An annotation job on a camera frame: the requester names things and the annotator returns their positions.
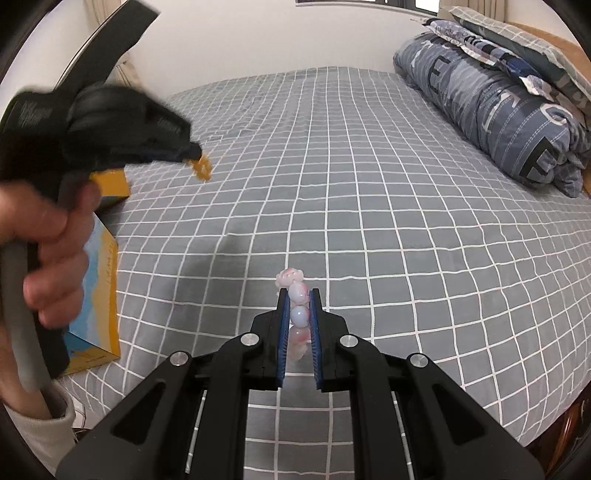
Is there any person's left hand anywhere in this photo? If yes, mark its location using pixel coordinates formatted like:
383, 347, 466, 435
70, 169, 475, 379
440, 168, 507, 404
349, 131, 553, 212
0, 178, 102, 329

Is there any folded blue-grey duvet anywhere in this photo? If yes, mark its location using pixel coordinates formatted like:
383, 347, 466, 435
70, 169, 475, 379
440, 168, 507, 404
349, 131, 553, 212
392, 34, 587, 199

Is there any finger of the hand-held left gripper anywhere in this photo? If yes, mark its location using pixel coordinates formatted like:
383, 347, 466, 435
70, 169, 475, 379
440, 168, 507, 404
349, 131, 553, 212
137, 99, 204, 160
117, 147, 197, 165

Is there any grey checked pillow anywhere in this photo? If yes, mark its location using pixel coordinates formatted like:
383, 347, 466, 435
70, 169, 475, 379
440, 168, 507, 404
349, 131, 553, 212
450, 6, 591, 109

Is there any cardboard box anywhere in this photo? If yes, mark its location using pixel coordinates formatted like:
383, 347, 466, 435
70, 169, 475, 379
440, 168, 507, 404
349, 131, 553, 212
58, 168, 131, 376

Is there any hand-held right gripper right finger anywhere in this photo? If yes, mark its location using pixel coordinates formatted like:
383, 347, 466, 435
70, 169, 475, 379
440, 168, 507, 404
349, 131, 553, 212
309, 290, 546, 480

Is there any grey checked bed sheet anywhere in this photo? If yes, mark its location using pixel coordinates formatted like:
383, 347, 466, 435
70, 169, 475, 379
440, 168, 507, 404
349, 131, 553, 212
60, 66, 587, 480

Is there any dark framed window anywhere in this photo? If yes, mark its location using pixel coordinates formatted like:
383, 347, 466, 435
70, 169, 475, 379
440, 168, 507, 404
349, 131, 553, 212
295, 0, 439, 14

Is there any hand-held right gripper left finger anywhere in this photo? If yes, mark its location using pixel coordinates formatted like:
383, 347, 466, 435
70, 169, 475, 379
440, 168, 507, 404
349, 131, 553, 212
55, 290, 291, 480

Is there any blue white patterned pillow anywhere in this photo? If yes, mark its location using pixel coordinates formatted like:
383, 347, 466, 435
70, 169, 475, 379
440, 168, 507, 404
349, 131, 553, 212
422, 16, 580, 109

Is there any small yellow ornament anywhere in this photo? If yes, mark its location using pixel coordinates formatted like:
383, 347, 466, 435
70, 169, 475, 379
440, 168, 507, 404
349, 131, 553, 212
185, 154, 214, 182

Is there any pink bead bracelet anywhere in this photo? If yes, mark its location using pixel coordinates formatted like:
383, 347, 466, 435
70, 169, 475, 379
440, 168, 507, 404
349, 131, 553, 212
276, 267, 311, 361

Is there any light curtain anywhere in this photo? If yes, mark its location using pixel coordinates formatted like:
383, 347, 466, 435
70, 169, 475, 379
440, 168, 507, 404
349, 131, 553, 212
83, 0, 140, 88

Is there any wooden headboard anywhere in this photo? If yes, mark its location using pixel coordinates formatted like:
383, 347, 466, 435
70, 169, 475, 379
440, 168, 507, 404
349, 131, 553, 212
505, 22, 591, 63

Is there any person's left forearm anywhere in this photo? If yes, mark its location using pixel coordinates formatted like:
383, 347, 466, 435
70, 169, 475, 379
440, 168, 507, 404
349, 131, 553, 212
0, 323, 77, 478

